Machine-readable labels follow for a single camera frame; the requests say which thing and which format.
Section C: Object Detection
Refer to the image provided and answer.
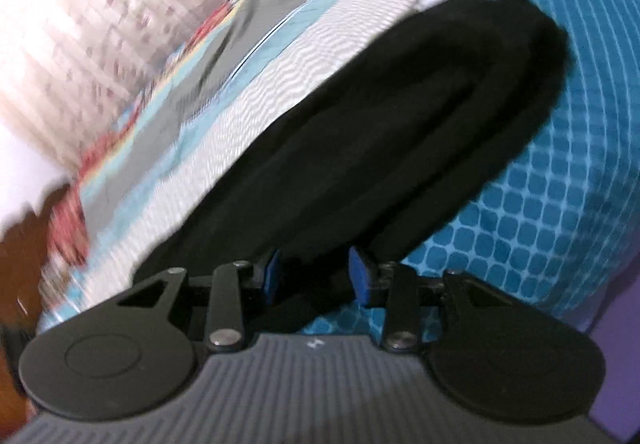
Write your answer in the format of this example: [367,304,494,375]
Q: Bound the black pants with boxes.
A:
[131,0,574,327]

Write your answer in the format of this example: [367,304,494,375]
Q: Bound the carved wooden headboard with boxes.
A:
[0,186,93,329]

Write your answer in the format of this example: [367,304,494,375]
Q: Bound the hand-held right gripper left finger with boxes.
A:
[117,251,282,355]

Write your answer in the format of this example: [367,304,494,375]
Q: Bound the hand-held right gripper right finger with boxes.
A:
[347,246,502,355]

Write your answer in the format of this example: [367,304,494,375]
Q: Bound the beige leaf print curtain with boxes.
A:
[0,0,321,175]

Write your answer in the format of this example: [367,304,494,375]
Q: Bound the blue patterned bed sheet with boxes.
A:
[40,0,640,342]

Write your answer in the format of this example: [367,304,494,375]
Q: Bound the purple garment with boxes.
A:
[582,296,640,444]

